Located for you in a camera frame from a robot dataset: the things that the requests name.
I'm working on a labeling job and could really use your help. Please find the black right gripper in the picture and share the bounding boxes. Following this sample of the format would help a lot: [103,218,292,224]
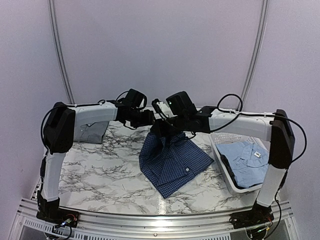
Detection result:
[151,114,189,138]

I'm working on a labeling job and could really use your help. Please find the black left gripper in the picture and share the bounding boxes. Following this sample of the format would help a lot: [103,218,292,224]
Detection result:
[128,108,156,128]

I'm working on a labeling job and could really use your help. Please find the blue checked long sleeve shirt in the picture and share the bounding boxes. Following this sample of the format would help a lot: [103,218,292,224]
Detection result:
[138,132,214,199]

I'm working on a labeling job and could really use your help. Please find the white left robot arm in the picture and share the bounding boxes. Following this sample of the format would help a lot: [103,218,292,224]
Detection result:
[36,89,155,224]

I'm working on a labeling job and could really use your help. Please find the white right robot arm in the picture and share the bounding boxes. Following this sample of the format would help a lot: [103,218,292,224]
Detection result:
[151,91,295,224]

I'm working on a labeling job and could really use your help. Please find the folded grey shirt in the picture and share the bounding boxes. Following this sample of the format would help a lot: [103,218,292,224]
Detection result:
[73,121,109,144]

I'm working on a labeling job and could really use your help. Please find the white plastic laundry basket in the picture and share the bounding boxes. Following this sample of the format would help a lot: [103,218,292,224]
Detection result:
[208,131,271,194]

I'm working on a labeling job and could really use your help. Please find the dark garment in basket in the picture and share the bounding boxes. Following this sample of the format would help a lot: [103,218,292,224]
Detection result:
[220,154,238,187]

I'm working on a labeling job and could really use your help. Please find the light blue shirt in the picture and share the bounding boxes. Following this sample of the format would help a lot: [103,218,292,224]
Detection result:
[215,141,269,189]

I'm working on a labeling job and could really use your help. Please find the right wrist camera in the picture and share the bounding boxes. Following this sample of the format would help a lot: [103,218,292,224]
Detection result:
[151,98,174,119]

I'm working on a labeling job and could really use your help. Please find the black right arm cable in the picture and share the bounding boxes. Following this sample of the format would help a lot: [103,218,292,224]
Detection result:
[216,93,308,162]

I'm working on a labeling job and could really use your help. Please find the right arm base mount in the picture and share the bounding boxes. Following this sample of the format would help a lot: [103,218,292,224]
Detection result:
[229,209,274,229]

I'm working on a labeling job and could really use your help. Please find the aluminium front frame rail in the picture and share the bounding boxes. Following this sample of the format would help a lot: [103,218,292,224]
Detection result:
[9,197,301,240]

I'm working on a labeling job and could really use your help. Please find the right aluminium corner post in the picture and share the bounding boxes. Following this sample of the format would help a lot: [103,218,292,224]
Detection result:
[240,0,270,106]

